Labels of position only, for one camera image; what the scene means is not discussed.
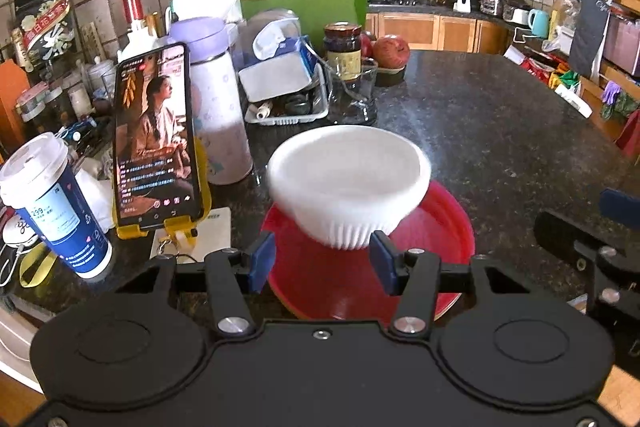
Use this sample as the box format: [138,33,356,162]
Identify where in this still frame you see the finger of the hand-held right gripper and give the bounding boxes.
[599,188,640,229]
[533,208,640,314]

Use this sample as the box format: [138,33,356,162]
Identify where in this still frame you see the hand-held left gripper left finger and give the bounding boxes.
[115,231,277,339]

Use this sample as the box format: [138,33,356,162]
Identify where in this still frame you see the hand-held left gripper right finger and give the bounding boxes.
[369,231,531,339]

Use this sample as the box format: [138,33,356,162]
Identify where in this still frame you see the pink plastic plate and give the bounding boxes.
[261,179,475,323]

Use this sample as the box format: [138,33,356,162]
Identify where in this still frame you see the white ribbed plastic bowl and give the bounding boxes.
[266,125,432,251]

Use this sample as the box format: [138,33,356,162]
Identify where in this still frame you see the white stand base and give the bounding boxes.
[150,207,232,266]

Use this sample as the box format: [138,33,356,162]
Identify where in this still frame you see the yellow phone stand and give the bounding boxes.
[112,137,214,254]

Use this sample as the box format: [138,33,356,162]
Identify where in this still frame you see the purple rubber gloves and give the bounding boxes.
[600,79,623,118]

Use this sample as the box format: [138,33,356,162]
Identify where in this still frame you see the white thermos with purple lid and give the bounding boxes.
[167,18,255,186]

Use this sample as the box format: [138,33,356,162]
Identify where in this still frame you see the white drainer tray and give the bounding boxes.
[245,82,331,126]

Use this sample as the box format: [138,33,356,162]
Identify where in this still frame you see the black smartphone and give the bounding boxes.
[112,42,205,231]

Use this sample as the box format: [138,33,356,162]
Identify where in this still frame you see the clear glass cup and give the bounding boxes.
[320,54,380,126]

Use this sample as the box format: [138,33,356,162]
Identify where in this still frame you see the dark apron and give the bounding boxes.
[569,0,617,78]

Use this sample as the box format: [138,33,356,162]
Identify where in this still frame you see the teal mug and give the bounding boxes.
[527,8,551,39]

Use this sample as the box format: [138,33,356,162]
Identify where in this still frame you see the blue tissue pack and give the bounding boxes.
[285,36,321,80]

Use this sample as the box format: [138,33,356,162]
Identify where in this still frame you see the dark sauce jar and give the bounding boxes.
[322,23,364,82]

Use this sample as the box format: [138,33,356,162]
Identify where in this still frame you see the paper coffee cup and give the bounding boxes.
[0,132,114,281]

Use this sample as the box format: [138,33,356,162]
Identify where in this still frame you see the grey lidded container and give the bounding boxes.
[245,9,304,58]

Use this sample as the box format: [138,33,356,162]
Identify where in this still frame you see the wooden lower cabinets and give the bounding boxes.
[367,12,512,56]

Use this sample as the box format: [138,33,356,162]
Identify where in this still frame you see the green cutting board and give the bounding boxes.
[240,0,370,54]

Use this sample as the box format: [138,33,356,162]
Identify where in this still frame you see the black snack bag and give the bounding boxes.
[12,0,76,71]

